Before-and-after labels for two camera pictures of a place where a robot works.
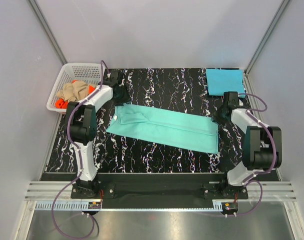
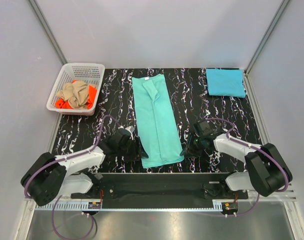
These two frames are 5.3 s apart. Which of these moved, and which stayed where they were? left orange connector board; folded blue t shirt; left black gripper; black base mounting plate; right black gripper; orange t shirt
Moved: right black gripper; left black gripper
Stayed: folded blue t shirt; orange t shirt; left orange connector board; black base mounting plate
